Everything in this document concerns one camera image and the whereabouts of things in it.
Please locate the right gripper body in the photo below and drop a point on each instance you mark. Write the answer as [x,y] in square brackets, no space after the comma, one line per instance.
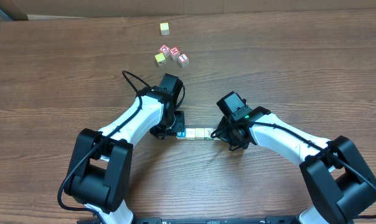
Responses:
[223,132]

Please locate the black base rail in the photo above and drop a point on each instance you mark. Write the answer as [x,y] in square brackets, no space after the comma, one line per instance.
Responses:
[266,220]

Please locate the blue edged wooden block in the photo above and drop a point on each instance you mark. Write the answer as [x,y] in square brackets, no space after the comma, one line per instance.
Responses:
[181,135]

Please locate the beige drawing wooden block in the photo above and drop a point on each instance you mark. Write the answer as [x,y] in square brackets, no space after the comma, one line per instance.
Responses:
[207,133]

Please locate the far yellow wooden block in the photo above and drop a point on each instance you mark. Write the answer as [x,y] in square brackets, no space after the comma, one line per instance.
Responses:
[164,28]

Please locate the red letter O block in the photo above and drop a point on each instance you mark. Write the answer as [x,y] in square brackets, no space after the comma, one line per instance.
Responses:
[165,50]

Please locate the red letter M block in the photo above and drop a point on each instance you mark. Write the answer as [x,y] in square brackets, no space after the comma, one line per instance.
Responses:
[174,53]

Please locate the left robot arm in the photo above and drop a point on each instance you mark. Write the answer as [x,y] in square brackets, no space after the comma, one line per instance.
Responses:
[100,165]

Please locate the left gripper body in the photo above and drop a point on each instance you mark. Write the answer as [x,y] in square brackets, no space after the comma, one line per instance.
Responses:
[178,123]

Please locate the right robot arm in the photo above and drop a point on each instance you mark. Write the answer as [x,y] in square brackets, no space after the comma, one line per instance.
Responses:
[340,183]

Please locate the beige picture wooden block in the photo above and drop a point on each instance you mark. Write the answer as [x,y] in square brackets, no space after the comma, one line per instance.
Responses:
[190,133]

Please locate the cardboard box back edge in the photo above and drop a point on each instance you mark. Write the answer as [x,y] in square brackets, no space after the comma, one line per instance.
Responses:
[20,9]

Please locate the yellow top wooden block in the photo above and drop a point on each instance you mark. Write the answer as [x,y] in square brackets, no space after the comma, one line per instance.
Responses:
[199,133]

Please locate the yellow wooden block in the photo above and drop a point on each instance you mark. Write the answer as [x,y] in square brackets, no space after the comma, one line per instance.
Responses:
[199,133]
[164,28]

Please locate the yellow block near red blocks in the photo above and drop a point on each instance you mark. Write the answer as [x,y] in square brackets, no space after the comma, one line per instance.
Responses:
[160,59]

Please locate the red letter I block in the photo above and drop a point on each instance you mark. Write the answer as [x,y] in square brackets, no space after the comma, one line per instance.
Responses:
[183,60]

